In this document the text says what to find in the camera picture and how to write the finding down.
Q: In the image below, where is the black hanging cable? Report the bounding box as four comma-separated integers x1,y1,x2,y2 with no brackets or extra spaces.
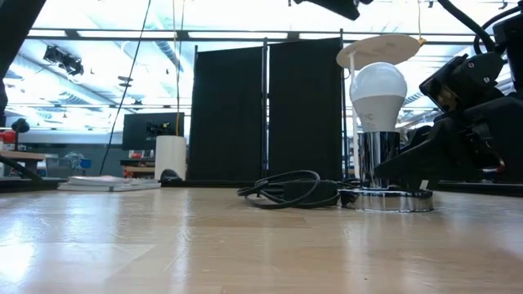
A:
99,0,153,177

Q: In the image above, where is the black ceiling-mounted device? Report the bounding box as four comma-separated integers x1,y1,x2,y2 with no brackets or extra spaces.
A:
42,43,86,78

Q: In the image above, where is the yellow hanging hook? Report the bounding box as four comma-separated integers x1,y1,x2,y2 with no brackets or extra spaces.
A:
415,0,427,46

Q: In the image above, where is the white cylinder container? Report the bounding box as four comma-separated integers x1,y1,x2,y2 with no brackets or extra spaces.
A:
154,135,188,181

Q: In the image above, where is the white light bulb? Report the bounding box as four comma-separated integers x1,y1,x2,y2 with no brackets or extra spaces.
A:
349,60,409,134

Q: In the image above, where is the chrome table lamp base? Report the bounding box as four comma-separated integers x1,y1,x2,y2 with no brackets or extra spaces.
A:
340,130,436,213

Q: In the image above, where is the wooden workbench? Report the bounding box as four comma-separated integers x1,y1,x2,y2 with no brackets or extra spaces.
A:
0,149,47,175

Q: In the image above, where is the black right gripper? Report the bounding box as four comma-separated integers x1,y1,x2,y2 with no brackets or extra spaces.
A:
373,92,523,192

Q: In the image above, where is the black folding partition screen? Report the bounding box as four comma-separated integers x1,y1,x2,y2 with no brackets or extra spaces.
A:
188,37,346,183

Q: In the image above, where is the black desk lamp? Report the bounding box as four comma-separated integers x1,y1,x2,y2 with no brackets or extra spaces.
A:
11,118,31,153

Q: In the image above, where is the black monitor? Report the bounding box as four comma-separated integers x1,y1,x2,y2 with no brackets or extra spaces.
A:
121,111,186,152

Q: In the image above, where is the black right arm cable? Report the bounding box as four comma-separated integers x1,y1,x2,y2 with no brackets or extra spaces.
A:
436,0,523,54

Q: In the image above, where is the black lamp power cord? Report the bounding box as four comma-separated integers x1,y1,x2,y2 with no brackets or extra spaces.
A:
235,169,363,211

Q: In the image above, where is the yellow hanging cable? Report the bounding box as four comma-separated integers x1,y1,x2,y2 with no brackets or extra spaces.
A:
171,0,185,136

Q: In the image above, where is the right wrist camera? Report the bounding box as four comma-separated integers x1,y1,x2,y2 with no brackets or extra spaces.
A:
418,51,507,114

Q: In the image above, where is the black aluminium table frame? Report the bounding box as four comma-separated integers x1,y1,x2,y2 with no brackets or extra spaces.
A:
0,154,523,198

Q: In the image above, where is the long black metal beam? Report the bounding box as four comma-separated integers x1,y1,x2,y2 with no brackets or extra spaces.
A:
28,27,523,45

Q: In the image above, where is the white stand with beige disc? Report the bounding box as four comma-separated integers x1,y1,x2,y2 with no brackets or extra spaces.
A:
335,33,422,180

